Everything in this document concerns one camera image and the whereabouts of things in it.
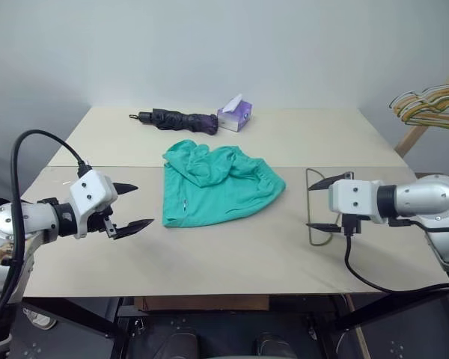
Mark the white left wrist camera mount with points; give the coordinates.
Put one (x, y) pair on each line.
(91, 188)

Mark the black metal table frame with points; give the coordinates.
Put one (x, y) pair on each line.
(78, 318)

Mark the green shorts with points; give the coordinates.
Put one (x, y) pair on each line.
(209, 198)

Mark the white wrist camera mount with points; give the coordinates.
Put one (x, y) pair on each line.
(91, 188)
(353, 196)

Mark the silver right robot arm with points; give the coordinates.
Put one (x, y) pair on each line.
(426, 196)

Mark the thin light wooden strip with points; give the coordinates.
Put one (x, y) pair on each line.
(355, 325)

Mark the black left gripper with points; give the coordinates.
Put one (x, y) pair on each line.
(97, 222)

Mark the white tissue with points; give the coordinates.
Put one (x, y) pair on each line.
(232, 104)

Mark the dark rounded shape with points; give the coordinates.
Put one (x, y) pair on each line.
(181, 346)

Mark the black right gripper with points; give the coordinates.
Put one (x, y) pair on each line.
(339, 220)

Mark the wooden clothes rack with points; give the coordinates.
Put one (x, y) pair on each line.
(411, 138)

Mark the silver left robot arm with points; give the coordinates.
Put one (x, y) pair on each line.
(7, 220)

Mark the white sneaker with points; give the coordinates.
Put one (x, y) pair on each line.
(39, 319)

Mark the black folded umbrella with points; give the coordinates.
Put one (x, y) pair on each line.
(179, 121)

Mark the purple tissue box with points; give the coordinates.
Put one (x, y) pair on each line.
(236, 119)

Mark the brown cardboard under table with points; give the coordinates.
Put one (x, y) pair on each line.
(202, 303)

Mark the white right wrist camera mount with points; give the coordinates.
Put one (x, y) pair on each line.
(353, 196)

